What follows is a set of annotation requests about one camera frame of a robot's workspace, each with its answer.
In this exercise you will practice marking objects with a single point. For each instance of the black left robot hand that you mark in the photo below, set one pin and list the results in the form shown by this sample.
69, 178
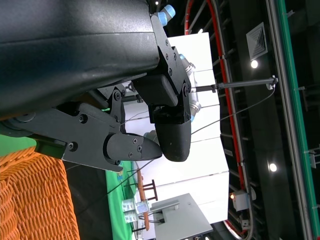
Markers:
75, 50

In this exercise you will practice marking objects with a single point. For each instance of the orange wicker basket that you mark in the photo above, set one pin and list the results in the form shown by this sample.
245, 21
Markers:
32, 200

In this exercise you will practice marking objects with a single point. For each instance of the brown wooden stand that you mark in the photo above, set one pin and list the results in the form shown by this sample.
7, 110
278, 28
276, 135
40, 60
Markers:
143, 190

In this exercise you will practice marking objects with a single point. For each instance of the black pole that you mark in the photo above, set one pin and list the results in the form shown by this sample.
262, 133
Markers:
237, 83

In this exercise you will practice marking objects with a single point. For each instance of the white socket boxes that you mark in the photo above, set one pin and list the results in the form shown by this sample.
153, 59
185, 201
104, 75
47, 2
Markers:
132, 211

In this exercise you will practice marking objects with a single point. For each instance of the round ceiling spotlight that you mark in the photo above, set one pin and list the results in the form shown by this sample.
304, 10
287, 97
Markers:
273, 167
254, 64

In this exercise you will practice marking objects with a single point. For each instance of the square ceiling air vent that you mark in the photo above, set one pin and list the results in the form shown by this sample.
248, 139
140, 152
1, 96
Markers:
257, 41

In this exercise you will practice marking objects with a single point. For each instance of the grey monitor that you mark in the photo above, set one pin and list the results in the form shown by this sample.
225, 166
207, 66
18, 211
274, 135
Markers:
182, 220

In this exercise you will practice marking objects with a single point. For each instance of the grey box with orange lamp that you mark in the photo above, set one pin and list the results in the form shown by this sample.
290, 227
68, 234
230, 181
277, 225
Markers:
241, 201

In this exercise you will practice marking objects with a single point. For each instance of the green and grey ceiling beam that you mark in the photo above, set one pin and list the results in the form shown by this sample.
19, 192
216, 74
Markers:
295, 125

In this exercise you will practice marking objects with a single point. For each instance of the red ceiling rail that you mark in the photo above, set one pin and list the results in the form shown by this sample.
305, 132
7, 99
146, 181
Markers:
223, 75

